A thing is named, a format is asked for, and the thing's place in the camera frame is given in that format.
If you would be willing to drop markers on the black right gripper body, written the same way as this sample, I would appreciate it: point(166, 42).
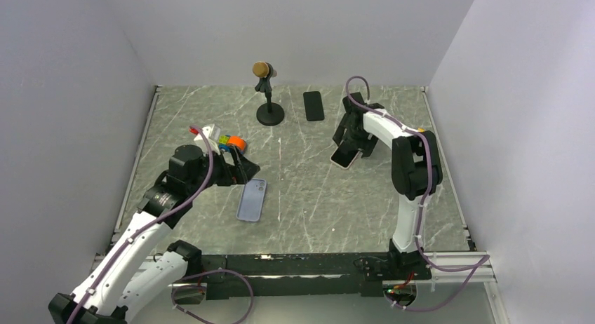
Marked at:
point(356, 137)

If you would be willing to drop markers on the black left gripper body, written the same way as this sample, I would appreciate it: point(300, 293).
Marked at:
point(222, 174)

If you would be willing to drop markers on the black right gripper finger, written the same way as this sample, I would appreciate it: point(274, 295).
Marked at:
point(343, 133)
point(367, 145)

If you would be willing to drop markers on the phone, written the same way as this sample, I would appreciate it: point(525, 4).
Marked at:
point(345, 155)
point(313, 106)

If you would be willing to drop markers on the lavender phone case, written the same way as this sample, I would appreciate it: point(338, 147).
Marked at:
point(252, 201)

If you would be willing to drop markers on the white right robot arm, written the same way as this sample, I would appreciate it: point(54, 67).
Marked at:
point(415, 168)

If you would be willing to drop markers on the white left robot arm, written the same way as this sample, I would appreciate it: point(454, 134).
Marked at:
point(116, 291)

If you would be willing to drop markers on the colourful toy car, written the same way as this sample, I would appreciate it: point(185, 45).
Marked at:
point(228, 142)

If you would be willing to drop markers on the black microphone stand with cork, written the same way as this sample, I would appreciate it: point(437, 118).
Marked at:
point(270, 113)

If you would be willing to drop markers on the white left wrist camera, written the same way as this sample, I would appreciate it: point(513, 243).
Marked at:
point(207, 135)

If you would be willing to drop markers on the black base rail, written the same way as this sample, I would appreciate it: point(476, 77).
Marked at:
point(367, 274)

